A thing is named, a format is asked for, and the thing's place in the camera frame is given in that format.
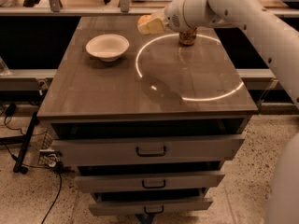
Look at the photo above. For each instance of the black power adapter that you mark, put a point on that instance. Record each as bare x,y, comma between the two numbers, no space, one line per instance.
10,109

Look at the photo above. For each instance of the grey drawer cabinet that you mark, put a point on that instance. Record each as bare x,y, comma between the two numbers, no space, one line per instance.
157,88

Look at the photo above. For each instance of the middle grey drawer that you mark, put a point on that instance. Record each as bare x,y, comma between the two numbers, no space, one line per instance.
143,182

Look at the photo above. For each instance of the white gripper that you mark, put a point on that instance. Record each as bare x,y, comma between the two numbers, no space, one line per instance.
173,17

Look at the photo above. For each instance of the orange fruit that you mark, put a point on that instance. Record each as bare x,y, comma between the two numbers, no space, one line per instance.
144,20

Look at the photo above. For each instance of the grey drawer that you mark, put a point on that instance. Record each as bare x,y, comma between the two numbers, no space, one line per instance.
143,182
149,207
134,151

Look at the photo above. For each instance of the patterned drink can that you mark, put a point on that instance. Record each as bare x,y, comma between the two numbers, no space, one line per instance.
187,38

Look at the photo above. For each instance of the top grey drawer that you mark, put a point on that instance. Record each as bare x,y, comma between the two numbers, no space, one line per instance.
134,151

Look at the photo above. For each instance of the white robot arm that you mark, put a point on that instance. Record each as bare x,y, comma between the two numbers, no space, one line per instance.
278,45

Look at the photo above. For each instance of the white paper bowl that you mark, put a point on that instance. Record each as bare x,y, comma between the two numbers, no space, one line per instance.
107,48

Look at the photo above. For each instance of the bottom grey drawer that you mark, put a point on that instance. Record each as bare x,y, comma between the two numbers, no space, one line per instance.
149,207

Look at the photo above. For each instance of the wire mesh basket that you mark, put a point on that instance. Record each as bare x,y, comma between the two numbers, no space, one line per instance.
47,155

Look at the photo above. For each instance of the black metal stand leg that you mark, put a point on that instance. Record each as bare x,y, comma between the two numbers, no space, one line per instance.
18,167

